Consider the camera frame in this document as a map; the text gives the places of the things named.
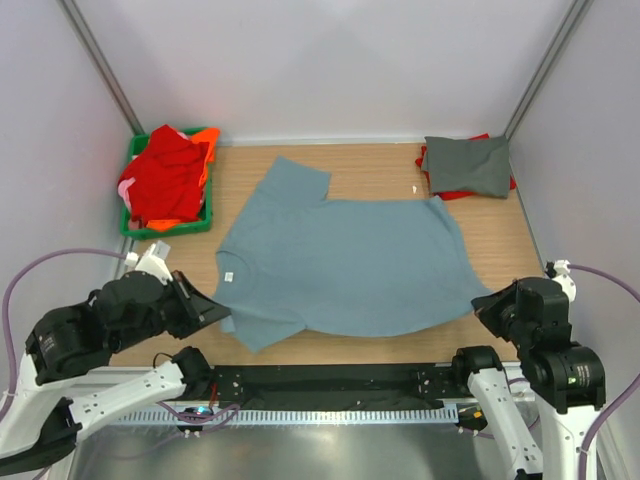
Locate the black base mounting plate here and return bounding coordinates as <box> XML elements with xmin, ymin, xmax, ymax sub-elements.
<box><xmin>212</xmin><ymin>363</ymin><xmax>470</xmax><ymax>412</ymax></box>

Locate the red t shirt in bin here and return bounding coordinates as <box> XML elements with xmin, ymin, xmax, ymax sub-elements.
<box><xmin>117</xmin><ymin>125</ymin><xmax>219</xmax><ymax>232</ymax></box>

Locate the white slotted cable duct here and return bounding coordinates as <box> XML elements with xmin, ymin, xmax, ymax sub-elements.
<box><xmin>114</xmin><ymin>404</ymin><xmax>459</xmax><ymax>427</ymax></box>

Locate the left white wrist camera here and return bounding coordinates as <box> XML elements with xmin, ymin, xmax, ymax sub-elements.
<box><xmin>124</xmin><ymin>241</ymin><xmax>171</xmax><ymax>284</ymax></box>

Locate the blue-grey t shirt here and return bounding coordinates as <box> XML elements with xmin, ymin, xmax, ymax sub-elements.
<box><xmin>214</xmin><ymin>157</ymin><xmax>488</xmax><ymax>351</ymax></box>

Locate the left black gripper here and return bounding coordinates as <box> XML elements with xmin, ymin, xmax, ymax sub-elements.
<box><xmin>113</xmin><ymin>268</ymin><xmax>233</xmax><ymax>352</ymax></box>

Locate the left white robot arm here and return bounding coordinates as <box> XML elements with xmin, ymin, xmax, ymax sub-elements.
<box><xmin>1</xmin><ymin>271</ymin><xmax>230</xmax><ymax>475</ymax></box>

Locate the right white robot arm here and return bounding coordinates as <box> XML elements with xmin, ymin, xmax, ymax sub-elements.
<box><xmin>450</xmin><ymin>273</ymin><xmax>605</xmax><ymax>479</ymax></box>

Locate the pink t shirt in bin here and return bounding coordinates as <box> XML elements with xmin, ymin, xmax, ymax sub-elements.
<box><xmin>117</xmin><ymin>177</ymin><xmax>136</xmax><ymax>212</ymax></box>

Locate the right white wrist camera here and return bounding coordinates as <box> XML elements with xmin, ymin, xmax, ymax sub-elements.
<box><xmin>544</xmin><ymin>260</ymin><xmax>577</xmax><ymax>303</ymax></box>

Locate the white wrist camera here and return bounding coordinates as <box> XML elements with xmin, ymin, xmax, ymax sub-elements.
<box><xmin>544</xmin><ymin>260</ymin><xmax>577</xmax><ymax>303</ymax></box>
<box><xmin>124</xmin><ymin>241</ymin><xmax>171</xmax><ymax>284</ymax></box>

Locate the green plastic bin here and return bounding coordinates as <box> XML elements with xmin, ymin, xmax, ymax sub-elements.
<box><xmin>120</xmin><ymin>127</ymin><xmax>216</xmax><ymax>240</ymax></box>

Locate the folded grey t shirt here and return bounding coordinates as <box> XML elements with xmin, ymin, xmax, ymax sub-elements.
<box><xmin>419</xmin><ymin>134</ymin><xmax>511</xmax><ymax>200</ymax></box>

